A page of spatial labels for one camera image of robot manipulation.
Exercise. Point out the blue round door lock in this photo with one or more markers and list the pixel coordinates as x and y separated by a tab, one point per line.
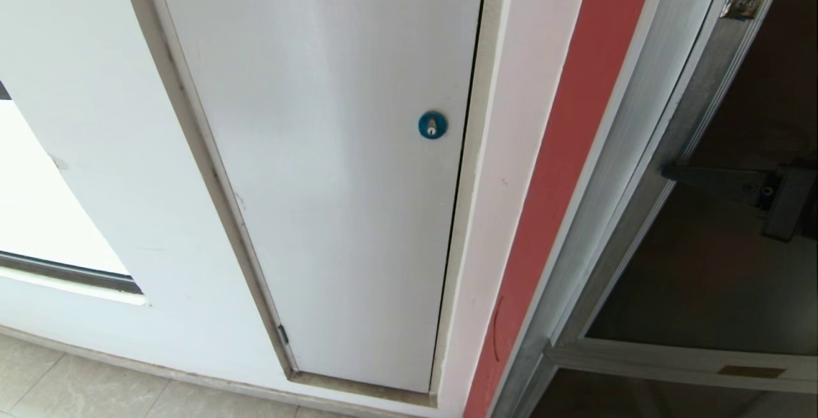
432	125

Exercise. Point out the white hydrant cabinet door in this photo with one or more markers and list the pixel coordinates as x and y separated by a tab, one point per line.
319	181

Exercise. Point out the small metal door hinge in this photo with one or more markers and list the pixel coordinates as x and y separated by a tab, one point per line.
282	334

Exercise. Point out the aluminium framed glass door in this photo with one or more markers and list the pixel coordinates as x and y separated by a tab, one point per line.
645	213

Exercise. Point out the grey cabinet door frame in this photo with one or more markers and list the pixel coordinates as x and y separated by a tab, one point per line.
211	169

